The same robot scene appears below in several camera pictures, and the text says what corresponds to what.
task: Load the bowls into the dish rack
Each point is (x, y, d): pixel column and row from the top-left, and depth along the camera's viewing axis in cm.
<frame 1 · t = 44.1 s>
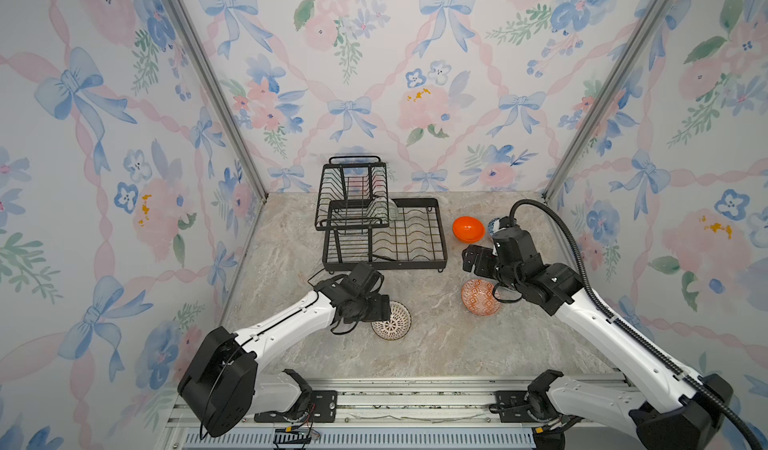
left hand: (380, 310, 83), fingers open
right hand: (476, 253, 77), fingers open
orange plastic bowl: (468, 229, 108), point 3 cm above the table
red geometric pattern bowl: (473, 297, 94), on the table
brown white pattern bowl: (398, 325, 87), point 2 cm above the table

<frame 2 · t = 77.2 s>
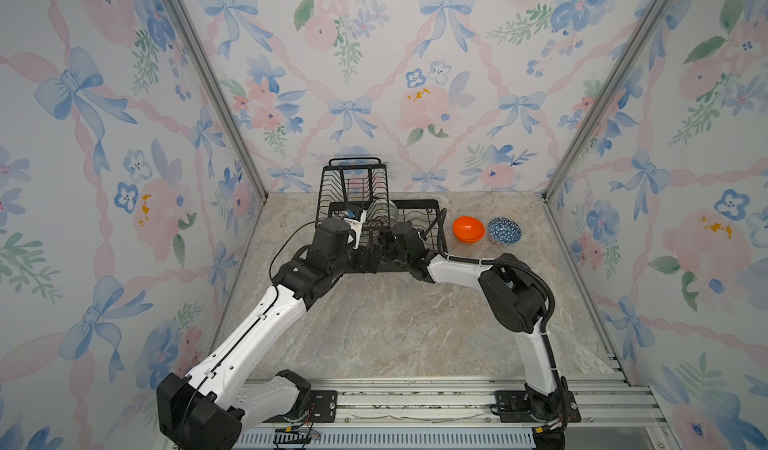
left hand: (368, 240, 75), fingers open
right hand: (373, 226, 95), fingers open
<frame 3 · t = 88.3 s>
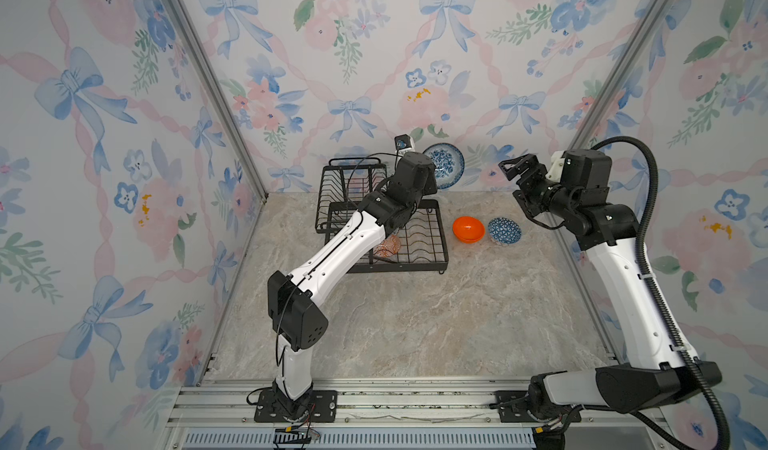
left hand: (427, 165, 75), fingers closed
right hand: (505, 172, 68), fingers open
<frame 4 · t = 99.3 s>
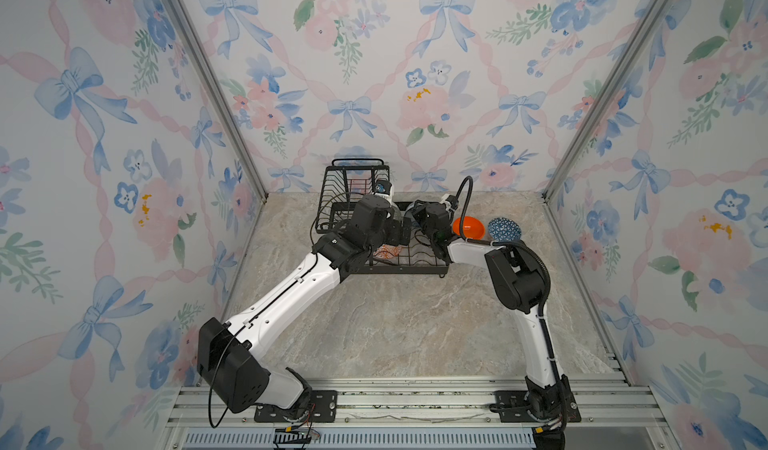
left hand: (396, 214, 75), fingers open
right hand: (415, 200, 103), fingers open
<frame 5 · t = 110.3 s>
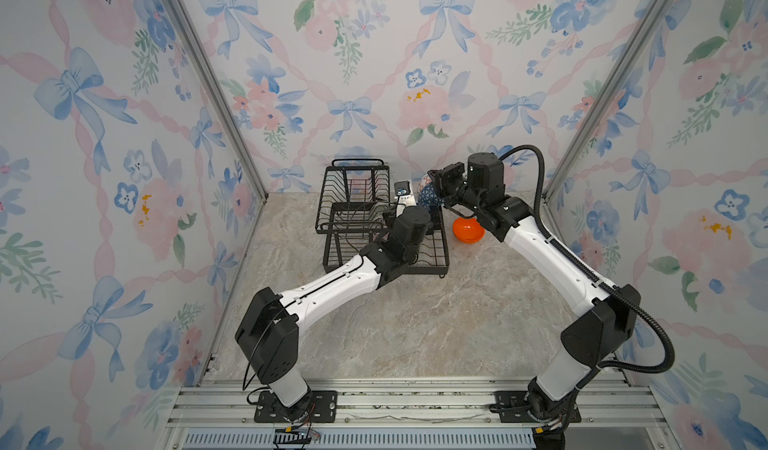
left hand: (422, 200, 76), fingers open
right hand: (425, 166, 75), fingers closed
